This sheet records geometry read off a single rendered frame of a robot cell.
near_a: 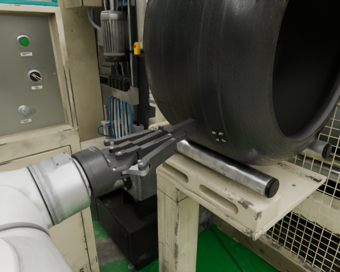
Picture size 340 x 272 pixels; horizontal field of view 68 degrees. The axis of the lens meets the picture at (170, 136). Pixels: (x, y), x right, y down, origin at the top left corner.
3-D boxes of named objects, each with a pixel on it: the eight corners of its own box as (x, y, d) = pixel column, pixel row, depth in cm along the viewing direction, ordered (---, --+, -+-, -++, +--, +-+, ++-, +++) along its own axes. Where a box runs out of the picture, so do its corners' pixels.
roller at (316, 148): (226, 111, 92) (232, 116, 95) (221, 123, 92) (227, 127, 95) (331, 141, 67) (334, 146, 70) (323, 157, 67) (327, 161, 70)
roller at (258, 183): (166, 129, 75) (176, 133, 78) (160, 143, 75) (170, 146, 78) (274, 177, 50) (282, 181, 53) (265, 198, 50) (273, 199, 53)
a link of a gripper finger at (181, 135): (162, 138, 45) (172, 143, 43) (183, 129, 47) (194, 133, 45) (162, 145, 45) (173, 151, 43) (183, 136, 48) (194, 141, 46)
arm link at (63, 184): (21, 156, 36) (63, 141, 39) (42, 204, 40) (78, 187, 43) (38, 183, 29) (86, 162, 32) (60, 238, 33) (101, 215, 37)
